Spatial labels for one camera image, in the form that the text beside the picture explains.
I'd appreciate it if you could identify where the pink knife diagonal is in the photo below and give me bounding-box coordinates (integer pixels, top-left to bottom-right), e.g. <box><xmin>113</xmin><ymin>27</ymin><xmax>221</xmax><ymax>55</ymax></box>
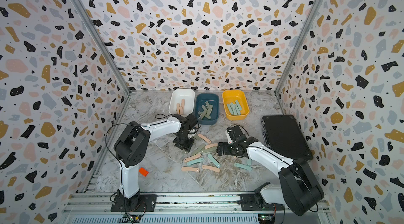
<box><xmin>197</xmin><ymin>134</ymin><xmax>212</xmax><ymax>144</ymax></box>

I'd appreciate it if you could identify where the mint knife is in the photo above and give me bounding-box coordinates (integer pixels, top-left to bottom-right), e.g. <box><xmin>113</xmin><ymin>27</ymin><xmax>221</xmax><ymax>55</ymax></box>
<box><xmin>186</xmin><ymin>157</ymin><xmax>204</xmax><ymax>166</ymax></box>
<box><xmin>231</xmin><ymin>104</ymin><xmax>240</xmax><ymax>115</ymax></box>

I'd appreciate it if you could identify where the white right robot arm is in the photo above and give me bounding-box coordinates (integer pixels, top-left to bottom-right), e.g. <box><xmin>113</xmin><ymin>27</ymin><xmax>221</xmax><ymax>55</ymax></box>
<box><xmin>217</xmin><ymin>125</ymin><xmax>325</xmax><ymax>216</ymax></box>

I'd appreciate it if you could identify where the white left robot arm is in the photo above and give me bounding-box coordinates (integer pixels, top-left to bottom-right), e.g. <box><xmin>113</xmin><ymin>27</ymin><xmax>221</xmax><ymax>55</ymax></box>
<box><xmin>114</xmin><ymin>114</ymin><xmax>198</xmax><ymax>199</ymax></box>

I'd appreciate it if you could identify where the white storage box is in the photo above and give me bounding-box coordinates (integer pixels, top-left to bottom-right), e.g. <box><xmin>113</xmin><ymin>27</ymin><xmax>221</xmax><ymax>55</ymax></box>
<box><xmin>168</xmin><ymin>89</ymin><xmax>195</xmax><ymax>116</ymax></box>

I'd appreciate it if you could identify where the yellow storage box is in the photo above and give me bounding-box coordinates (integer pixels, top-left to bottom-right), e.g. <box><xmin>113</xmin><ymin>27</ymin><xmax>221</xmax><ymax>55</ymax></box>
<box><xmin>222</xmin><ymin>89</ymin><xmax>249</xmax><ymax>121</ymax></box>

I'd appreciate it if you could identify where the dark teal storage box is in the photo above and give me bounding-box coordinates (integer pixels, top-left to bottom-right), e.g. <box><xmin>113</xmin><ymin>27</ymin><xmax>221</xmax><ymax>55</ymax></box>
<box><xmin>194</xmin><ymin>93</ymin><xmax>220</xmax><ymax>125</ymax></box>

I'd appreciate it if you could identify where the mint knife horizontal right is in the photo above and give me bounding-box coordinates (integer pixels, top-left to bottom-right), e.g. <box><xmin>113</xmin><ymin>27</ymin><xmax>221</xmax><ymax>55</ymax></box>
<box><xmin>234</xmin><ymin>163</ymin><xmax>252</xmax><ymax>171</ymax></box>

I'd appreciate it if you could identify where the black case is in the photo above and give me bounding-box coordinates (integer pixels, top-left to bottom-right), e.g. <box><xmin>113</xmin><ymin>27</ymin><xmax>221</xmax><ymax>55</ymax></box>
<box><xmin>261</xmin><ymin>115</ymin><xmax>313</xmax><ymax>162</ymax></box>

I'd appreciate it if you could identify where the orange block large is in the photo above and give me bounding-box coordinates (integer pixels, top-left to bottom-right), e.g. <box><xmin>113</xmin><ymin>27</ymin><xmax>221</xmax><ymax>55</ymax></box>
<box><xmin>139</xmin><ymin>167</ymin><xmax>149</xmax><ymax>177</ymax></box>

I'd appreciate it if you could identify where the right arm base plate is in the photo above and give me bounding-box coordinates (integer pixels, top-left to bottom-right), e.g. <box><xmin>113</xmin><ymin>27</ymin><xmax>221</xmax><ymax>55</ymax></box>
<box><xmin>237</xmin><ymin>194</ymin><xmax>285</xmax><ymax>211</ymax></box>

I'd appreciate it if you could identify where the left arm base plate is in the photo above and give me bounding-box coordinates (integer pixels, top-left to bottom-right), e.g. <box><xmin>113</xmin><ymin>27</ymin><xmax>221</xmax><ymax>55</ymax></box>
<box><xmin>110</xmin><ymin>194</ymin><xmax>157</xmax><ymax>212</ymax></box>

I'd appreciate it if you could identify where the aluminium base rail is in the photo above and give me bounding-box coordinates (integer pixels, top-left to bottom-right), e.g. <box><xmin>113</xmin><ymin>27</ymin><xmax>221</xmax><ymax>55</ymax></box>
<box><xmin>60</xmin><ymin>192</ymin><xmax>334</xmax><ymax>224</ymax></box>

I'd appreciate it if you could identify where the aluminium frame post left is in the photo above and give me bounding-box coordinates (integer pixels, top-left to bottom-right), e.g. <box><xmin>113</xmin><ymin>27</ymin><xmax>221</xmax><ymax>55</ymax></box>
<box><xmin>53</xmin><ymin>0</ymin><xmax>131</xmax><ymax>95</ymax></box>

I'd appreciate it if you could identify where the aluminium frame post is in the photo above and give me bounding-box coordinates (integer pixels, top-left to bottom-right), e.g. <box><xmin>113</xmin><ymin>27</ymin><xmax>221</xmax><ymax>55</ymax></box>
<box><xmin>275</xmin><ymin>0</ymin><xmax>323</xmax><ymax>97</ymax></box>
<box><xmin>53</xmin><ymin>0</ymin><xmax>131</xmax><ymax>95</ymax></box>

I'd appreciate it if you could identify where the aluminium frame post right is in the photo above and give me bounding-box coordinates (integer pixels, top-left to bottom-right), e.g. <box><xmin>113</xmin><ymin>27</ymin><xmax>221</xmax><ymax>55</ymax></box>
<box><xmin>275</xmin><ymin>0</ymin><xmax>323</xmax><ymax>97</ymax></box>

